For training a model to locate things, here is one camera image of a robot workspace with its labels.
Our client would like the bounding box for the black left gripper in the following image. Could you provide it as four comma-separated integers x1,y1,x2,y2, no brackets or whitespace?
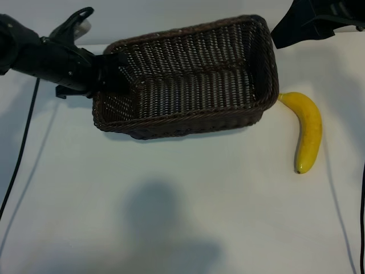
31,36,133,100

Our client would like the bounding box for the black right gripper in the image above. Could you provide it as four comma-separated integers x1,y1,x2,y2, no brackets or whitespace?
270,0,365,49

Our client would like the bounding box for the dark brown wicker basket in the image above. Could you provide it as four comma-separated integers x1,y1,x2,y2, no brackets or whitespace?
92,14,279,140

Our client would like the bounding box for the yellow banana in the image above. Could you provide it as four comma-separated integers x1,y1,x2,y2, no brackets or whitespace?
278,91,323,175

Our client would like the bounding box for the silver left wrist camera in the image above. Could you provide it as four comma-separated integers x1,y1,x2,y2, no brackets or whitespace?
76,17,92,37

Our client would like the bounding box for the black left camera bracket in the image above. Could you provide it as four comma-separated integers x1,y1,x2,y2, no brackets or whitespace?
48,7,95,43

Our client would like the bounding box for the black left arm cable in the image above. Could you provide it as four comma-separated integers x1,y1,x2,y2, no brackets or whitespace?
0,77,40,222

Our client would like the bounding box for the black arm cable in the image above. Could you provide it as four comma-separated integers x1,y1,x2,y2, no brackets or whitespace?
359,164,365,274
0,77,40,222

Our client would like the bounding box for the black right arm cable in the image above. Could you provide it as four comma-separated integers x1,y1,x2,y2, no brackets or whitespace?
359,164,365,274

